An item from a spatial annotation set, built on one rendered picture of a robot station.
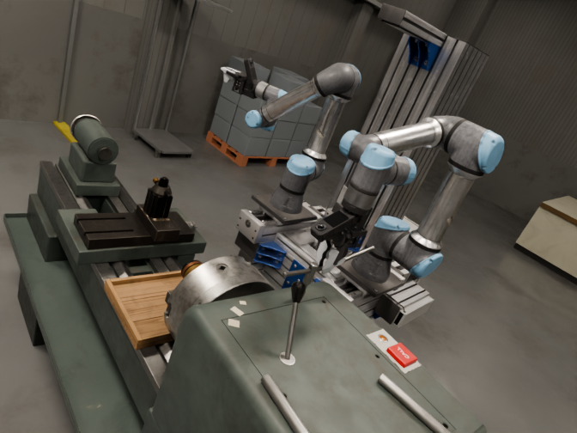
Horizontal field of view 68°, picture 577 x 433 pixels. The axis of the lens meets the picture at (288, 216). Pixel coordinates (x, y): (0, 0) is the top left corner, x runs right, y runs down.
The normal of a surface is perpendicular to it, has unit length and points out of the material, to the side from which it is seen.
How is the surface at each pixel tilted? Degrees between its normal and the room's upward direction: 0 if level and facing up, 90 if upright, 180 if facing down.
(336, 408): 0
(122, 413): 0
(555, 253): 90
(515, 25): 90
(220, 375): 90
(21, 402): 0
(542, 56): 90
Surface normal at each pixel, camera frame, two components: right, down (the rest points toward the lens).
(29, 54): 0.66, 0.52
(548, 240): -0.66, 0.08
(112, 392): 0.34, -0.85
